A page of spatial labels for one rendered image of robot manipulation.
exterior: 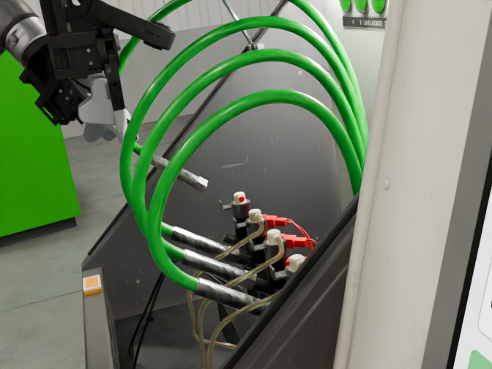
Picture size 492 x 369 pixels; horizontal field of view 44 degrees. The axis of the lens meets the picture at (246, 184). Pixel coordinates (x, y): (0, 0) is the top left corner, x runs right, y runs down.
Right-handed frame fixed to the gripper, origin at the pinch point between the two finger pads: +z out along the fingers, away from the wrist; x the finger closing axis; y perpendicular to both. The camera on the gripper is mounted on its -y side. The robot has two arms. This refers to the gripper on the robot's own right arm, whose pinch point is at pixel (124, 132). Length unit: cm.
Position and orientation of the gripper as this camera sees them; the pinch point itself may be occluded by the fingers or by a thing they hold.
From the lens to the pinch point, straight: 84.4
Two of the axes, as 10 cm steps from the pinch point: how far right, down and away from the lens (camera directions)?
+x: 2.7, 2.7, -9.3
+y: -9.6, 2.0, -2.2
